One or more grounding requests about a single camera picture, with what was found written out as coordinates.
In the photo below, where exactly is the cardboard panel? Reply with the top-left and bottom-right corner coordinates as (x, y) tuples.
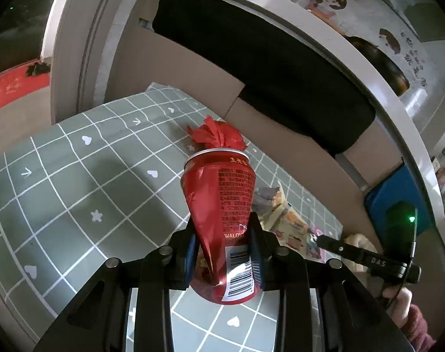
(106, 14), (379, 244)

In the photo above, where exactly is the black cloth under counter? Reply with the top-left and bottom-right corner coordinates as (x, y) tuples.
(152, 0), (376, 156)

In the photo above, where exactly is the green grid table mat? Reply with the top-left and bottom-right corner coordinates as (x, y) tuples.
(0, 83), (343, 351)

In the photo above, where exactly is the person's right hand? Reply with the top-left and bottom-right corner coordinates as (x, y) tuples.
(341, 232), (438, 351)

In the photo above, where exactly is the crumpled red plastic wrapper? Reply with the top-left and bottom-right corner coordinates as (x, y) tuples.
(186, 115), (247, 151)

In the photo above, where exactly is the pink mermaid snack packet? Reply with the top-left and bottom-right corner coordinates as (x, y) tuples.
(274, 223), (327, 263)

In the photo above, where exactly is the orange noodle snack bag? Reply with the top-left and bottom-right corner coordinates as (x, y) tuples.
(252, 186), (308, 234)

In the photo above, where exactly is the blue cloth panel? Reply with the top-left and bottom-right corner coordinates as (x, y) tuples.
(364, 163), (435, 243)

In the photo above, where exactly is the crushed red drink can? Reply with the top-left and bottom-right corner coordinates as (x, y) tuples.
(180, 148), (258, 305)

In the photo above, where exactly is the red floor mat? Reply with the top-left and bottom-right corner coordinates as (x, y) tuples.
(0, 60), (51, 108)

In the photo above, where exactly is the white countertop edge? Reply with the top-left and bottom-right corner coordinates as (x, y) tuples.
(143, 0), (445, 228)

